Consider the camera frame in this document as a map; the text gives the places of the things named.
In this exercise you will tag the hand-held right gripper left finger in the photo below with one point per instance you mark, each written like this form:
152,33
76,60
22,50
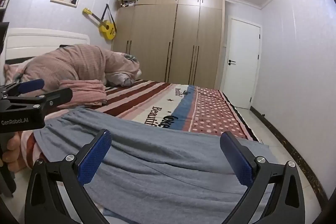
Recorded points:
95,158

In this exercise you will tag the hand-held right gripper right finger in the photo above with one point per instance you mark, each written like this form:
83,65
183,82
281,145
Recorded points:
237,158

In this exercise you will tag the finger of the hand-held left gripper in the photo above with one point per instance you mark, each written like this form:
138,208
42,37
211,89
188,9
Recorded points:
57,96
30,85

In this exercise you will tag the grey-blue pants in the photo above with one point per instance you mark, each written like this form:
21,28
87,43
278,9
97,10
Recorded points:
157,161

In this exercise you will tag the person's left hand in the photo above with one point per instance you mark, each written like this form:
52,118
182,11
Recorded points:
11,149

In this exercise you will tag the folded pink clothing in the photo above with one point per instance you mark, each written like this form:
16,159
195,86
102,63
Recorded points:
84,92

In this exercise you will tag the pink quilt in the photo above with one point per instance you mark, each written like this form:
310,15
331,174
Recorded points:
73,64

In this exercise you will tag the white headboard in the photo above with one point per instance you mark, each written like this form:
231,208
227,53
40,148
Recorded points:
39,39

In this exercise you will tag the striped printed bed sheet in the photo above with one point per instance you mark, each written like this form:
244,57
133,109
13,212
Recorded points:
210,111

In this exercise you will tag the yellow guitar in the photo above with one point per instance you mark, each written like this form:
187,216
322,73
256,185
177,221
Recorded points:
106,27

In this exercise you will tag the white door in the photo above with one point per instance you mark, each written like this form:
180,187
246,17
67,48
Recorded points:
241,66

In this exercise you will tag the beige wooden wardrobe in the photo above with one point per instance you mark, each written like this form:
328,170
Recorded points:
170,43

